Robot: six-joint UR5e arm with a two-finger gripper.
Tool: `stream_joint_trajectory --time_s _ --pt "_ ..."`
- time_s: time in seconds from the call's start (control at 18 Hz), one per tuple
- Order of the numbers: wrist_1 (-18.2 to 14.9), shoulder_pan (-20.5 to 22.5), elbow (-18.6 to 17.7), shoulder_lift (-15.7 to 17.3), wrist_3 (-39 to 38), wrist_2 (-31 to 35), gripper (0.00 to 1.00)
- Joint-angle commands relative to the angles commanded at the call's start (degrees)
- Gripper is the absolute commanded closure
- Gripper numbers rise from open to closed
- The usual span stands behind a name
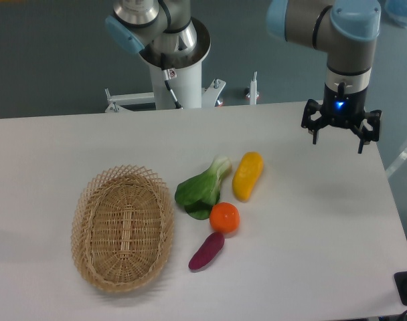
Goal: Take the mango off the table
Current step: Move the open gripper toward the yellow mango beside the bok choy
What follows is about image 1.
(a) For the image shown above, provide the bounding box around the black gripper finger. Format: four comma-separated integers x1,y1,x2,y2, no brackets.
352,110,382,154
301,99,327,144

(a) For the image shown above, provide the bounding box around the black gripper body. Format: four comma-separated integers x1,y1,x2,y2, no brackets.
323,86,368,129

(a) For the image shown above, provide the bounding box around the yellow mango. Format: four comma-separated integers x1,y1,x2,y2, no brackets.
232,151,264,202

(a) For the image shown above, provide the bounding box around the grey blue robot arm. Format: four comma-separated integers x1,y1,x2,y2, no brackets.
105,1,382,145

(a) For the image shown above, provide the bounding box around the blue plastic bag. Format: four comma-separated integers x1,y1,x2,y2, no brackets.
384,0,407,29

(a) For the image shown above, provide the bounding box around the orange tangerine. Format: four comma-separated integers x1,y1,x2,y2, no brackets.
209,202,240,233

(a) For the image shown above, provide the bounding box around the green bok choy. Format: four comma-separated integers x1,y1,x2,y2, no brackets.
174,156,232,220

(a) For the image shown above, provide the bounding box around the purple sweet potato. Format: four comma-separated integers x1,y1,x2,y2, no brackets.
188,232,225,271

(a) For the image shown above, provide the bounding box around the woven wicker basket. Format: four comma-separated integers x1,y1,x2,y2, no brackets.
71,165,174,293

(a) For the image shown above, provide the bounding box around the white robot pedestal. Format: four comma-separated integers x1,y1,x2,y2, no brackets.
105,18,226,113

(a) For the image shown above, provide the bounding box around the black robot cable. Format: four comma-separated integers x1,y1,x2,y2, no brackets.
160,52,183,110

